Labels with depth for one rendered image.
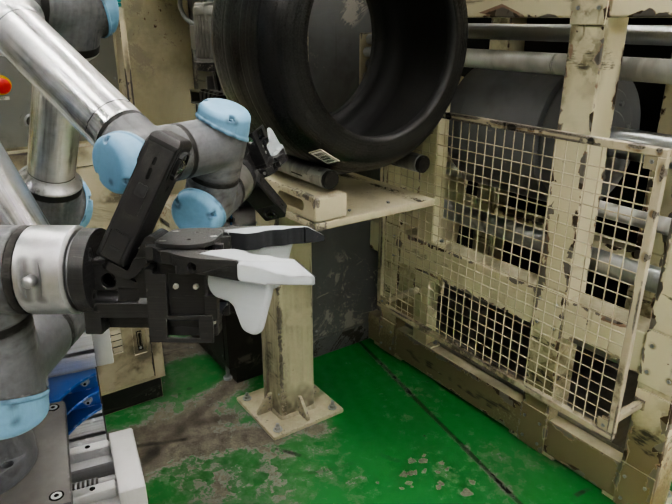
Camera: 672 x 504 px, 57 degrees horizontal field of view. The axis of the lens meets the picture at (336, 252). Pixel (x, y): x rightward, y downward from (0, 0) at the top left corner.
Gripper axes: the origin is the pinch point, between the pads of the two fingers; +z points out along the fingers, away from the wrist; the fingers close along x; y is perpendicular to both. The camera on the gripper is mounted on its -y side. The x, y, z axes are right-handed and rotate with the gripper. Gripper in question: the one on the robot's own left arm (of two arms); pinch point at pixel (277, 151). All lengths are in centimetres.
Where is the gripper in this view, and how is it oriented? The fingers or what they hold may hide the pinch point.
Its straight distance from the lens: 120.8
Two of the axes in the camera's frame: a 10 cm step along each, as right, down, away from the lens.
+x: -9.0, 2.2, 3.7
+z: 2.4, -4.7, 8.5
